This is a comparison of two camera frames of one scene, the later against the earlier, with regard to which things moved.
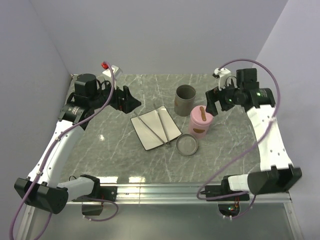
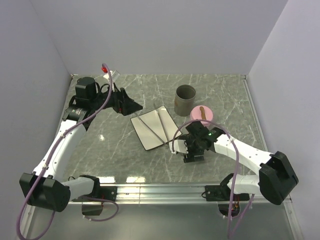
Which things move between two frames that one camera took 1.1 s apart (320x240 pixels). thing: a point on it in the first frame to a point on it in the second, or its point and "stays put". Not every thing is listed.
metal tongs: x=165 y=142 stays put
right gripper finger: x=212 y=96 to x=188 y=158
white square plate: x=148 y=138 stays put
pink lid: x=199 y=116 stays put
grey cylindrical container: x=184 y=99 stays put
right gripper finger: x=223 y=106 to x=199 y=158
